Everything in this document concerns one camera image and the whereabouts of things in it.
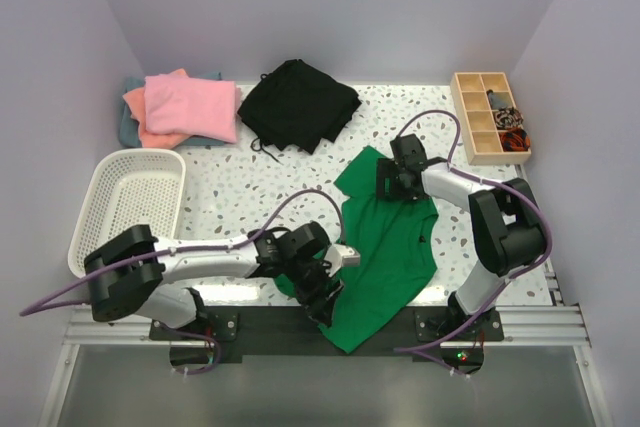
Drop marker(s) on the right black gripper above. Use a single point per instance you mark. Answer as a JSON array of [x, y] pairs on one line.
[[386, 170]]

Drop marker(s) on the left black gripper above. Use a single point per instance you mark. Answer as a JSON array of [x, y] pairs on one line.
[[318, 304]]

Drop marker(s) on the green t shirt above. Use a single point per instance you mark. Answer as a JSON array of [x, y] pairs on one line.
[[394, 242]]

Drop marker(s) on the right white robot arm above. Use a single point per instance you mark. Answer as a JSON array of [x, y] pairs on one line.
[[509, 233]]

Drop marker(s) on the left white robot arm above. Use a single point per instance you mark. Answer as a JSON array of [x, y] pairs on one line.
[[137, 273]]

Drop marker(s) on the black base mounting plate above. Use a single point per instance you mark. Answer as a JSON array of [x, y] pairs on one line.
[[287, 331]]

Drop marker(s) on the wooden compartment organizer box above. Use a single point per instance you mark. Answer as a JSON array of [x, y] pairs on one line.
[[478, 129]]

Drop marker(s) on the black white patterned sock roll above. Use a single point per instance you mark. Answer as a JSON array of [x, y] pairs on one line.
[[508, 118]]

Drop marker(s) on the orange black sock roll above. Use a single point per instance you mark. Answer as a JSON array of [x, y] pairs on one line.
[[515, 140]]

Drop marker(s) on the grey rolled sock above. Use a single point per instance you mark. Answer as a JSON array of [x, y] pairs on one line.
[[498, 100]]

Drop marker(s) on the black folded garment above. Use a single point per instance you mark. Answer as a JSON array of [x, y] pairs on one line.
[[298, 105]]

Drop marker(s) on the pink folded t shirt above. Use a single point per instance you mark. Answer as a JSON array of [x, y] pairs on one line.
[[176, 104]]

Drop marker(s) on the white perforated laundry basket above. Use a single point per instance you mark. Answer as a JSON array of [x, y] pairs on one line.
[[128, 187]]

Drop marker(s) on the salmon folded t shirt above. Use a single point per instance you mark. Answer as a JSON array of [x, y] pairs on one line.
[[133, 131]]

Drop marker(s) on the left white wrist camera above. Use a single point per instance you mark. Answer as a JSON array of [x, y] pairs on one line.
[[340, 256]]

